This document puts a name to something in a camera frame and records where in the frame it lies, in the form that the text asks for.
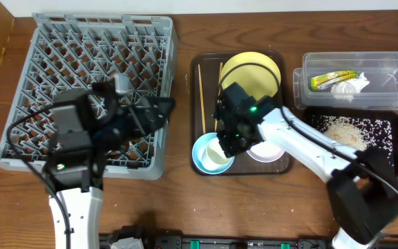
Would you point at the green snack wrapper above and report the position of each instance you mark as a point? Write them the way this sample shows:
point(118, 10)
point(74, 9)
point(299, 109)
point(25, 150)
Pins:
point(322, 82)

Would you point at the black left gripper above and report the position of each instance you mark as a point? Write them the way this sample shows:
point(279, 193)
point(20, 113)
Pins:
point(138, 115)

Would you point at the leftover rice pile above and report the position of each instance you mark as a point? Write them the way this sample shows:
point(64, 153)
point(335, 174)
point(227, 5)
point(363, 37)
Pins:
point(360, 133)

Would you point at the yellow plastic plate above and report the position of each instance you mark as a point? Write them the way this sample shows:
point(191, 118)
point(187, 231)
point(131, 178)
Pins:
point(256, 80)

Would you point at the pale green plastic cup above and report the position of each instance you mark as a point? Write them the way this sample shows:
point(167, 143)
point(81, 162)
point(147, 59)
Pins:
point(213, 157)

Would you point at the dark brown serving tray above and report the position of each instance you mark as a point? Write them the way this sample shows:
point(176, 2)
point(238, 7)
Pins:
point(243, 164)

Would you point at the clear plastic waste bin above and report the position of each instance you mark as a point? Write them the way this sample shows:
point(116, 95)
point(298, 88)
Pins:
point(381, 69)

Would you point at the light blue plastic bowl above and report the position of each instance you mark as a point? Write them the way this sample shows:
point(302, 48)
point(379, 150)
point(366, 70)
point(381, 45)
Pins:
point(197, 150)

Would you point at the black food waste tray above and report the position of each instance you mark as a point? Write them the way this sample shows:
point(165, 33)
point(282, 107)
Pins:
point(361, 113)

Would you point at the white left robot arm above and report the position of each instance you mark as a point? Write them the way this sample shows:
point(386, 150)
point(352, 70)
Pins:
point(77, 201)

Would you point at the crumpled white paper waste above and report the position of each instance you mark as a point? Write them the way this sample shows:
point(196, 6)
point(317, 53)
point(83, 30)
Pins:
point(345, 90)

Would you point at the grey plastic dishwasher rack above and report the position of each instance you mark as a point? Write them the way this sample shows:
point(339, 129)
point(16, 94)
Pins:
point(74, 51)

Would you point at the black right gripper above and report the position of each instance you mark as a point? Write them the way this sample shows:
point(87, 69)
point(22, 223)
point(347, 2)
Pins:
point(226, 139)

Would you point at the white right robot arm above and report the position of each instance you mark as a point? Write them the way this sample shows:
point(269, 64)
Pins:
point(361, 185)

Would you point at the wooden chopstick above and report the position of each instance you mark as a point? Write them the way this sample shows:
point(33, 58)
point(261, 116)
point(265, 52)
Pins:
point(202, 106)
point(218, 93)

